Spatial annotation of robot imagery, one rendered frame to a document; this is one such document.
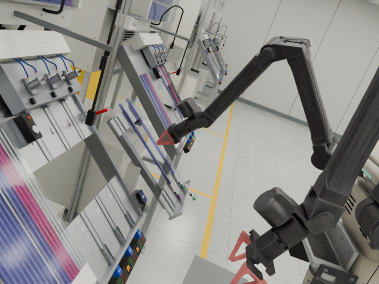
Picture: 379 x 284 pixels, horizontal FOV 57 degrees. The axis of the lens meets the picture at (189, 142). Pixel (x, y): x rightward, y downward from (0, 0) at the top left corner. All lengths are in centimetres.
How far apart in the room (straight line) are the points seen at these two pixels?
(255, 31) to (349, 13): 207
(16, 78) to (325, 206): 83
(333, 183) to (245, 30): 794
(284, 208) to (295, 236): 7
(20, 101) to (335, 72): 824
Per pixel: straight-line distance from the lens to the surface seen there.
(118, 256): 119
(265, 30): 861
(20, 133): 103
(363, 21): 897
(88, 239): 112
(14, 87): 103
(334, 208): 77
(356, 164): 75
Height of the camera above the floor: 149
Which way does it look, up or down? 19 degrees down
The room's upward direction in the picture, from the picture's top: 20 degrees clockwise
